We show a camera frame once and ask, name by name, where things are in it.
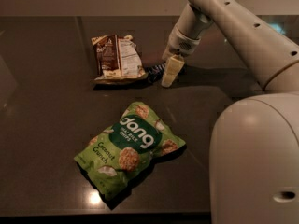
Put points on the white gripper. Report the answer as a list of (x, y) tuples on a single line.
[(179, 44)]

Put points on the blue rxbar blueberry bar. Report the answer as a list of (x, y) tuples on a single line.
[(156, 72)]

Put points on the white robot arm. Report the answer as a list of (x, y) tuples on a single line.
[(254, 147)]

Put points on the brown and white snack bag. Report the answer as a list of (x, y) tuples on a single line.
[(118, 62)]

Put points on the green dang rice chips bag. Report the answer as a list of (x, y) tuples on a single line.
[(125, 149)]

